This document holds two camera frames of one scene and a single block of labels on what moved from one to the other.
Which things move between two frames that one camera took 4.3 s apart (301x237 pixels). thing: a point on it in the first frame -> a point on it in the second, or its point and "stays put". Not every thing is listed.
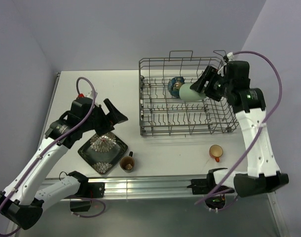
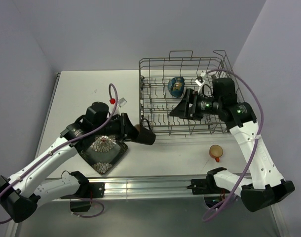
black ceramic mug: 127,163 -> 146,136
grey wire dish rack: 161,114 stays put
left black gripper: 113,115 -> 127,131
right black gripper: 210,74 -> 182,109
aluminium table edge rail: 144,187 stays put
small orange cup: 215,151 stays put
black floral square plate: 103,151 stays put
